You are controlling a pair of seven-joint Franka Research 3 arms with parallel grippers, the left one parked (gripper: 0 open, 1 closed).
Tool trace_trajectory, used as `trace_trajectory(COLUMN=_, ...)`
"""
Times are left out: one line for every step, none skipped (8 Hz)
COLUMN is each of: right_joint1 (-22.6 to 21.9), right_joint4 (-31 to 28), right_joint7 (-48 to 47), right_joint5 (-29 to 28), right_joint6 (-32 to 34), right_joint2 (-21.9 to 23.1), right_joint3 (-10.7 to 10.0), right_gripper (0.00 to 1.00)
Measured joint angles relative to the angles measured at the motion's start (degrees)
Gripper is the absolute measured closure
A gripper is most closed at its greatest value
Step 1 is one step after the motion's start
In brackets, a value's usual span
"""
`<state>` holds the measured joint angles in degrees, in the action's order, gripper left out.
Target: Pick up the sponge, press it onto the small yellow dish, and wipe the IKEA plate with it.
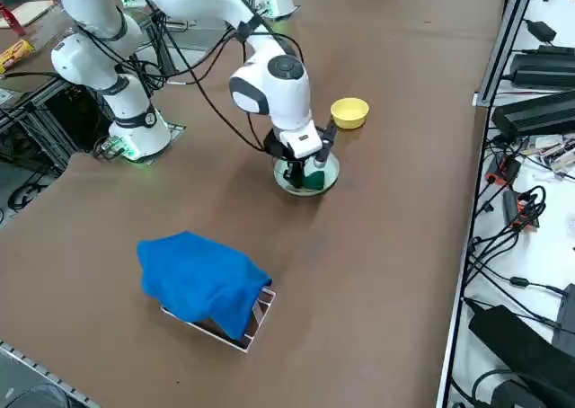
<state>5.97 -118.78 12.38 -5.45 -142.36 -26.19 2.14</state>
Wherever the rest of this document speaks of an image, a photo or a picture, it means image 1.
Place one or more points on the small black adapter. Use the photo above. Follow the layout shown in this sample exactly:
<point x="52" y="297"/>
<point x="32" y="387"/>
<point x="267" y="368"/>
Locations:
<point x="541" y="30"/>

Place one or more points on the large black box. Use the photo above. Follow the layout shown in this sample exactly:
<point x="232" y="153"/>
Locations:
<point x="516" y="345"/>

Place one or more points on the small yellow dish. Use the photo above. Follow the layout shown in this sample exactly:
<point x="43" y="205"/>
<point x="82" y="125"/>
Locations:
<point x="349" y="111"/>

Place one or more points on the yellow snack packet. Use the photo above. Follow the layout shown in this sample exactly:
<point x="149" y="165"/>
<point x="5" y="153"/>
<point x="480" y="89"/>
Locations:
<point x="15" y="55"/>

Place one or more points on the blue cloth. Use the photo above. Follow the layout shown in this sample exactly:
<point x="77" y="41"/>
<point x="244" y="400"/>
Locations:
<point x="197" y="273"/>

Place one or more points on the white metal rack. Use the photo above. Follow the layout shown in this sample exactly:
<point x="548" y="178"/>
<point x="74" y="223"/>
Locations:
<point x="262" y="320"/>

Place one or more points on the ribbed black power brick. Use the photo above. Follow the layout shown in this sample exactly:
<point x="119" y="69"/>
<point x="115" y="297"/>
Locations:
<point x="543" y="68"/>

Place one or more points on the aluminium camera post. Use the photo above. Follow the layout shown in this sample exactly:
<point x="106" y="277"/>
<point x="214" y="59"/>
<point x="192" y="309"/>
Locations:
<point x="505" y="35"/>

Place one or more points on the black and orange adapter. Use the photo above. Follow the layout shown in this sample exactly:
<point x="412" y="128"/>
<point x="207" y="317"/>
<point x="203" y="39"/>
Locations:
<point x="521" y="210"/>
<point x="505" y="170"/>

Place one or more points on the green and yellow sponge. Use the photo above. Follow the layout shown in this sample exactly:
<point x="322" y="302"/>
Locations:
<point x="314" y="180"/>

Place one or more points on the long black power brick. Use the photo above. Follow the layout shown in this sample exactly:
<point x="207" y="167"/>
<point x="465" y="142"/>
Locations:
<point x="534" y="113"/>

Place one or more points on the pale green plate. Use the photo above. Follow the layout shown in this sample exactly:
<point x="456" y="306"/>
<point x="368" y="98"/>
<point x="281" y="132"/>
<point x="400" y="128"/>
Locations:
<point x="332" y="174"/>

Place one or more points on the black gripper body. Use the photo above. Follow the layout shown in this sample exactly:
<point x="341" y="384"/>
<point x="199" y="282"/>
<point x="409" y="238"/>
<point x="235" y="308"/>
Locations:
<point x="274" y="147"/>

